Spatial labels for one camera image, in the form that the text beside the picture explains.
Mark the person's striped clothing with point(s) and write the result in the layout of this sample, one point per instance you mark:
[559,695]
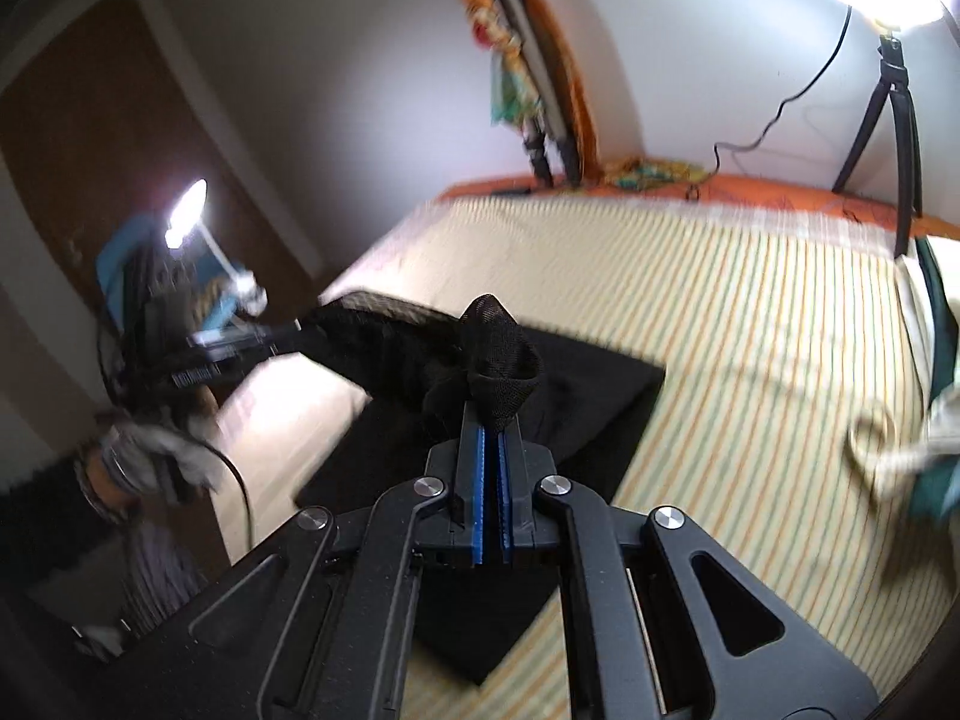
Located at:
[161,577]

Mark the small black flat device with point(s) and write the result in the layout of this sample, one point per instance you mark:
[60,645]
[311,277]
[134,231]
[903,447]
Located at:
[511,193]

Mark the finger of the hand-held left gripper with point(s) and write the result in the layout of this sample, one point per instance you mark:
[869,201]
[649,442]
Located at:
[247,337]

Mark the person's left forearm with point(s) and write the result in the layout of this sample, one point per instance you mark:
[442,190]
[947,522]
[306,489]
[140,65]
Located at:
[90,487]

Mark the colourful patterned scarf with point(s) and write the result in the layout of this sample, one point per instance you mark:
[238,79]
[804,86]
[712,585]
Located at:
[510,90]

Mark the black t-shirt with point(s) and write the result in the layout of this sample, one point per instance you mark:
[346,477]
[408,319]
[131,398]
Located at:
[585,405]

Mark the folded black tripod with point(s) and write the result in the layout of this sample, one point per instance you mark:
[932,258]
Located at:
[525,37]

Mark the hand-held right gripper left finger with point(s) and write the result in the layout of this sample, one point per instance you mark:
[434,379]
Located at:
[477,480]

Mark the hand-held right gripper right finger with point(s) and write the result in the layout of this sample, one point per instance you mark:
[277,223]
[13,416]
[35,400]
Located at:
[504,480]

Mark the blue chair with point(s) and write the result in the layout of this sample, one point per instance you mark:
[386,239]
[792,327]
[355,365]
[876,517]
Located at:
[124,255]

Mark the orange cloth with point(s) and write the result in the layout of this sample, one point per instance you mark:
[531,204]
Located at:
[570,75]

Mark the brown wooden door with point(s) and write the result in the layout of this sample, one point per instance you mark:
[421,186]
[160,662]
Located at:
[112,127]

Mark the white clip lamp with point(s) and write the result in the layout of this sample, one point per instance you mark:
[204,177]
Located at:
[187,210]

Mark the person's left hand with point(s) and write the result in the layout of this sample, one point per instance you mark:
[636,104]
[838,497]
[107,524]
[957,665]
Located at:
[142,457]

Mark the yellow striped bed cloth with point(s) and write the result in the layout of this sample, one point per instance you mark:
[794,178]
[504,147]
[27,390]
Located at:
[750,330]

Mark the green yellow patterned cloth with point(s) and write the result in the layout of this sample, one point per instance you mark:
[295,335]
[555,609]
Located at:
[649,172]

